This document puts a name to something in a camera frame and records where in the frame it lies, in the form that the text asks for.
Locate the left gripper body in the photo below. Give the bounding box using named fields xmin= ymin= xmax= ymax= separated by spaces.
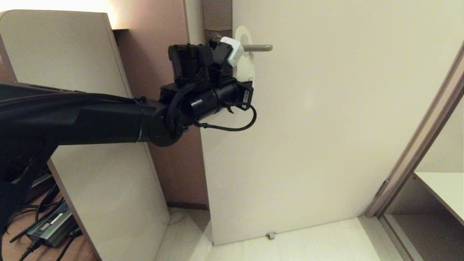
xmin=187 ymin=81 xmax=254 ymax=118

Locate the white door hanger sign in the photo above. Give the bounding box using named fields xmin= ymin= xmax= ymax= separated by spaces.
xmin=235 ymin=25 xmax=256 ymax=83

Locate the white door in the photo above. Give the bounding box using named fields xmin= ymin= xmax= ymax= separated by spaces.
xmin=196 ymin=0 xmax=464 ymax=247

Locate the white furniture side panel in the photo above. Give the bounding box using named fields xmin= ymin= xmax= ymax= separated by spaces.
xmin=0 ymin=10 xmax=171 ymax=261

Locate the black power adapter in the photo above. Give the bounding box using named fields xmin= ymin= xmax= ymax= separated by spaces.
xmin=26 ymin=201 xmax=79 ymax=248

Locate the white shelf board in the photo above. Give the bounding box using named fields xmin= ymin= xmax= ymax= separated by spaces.
xmin=413 ymin=172 xmax=464 ymax=226

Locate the black cable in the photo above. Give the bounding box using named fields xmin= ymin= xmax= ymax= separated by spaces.
xmin=195 ymin=103 xmax=257 ymax=132

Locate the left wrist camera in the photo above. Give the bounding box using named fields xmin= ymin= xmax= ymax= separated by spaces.
xmin=207 ymin=36 xmax=245 ymax=78

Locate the metal door handle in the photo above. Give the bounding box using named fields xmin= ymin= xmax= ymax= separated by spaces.
xmin=241 ymin=44 xmax=273 ymax=52

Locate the black power cord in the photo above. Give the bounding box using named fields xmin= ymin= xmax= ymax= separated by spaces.
xmin=9 ymin=184 xmax=63 ymax=244

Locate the brown door frame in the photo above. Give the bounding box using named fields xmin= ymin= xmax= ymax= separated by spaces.
xmin=364 ymin=41 xmax=464 ymax=219

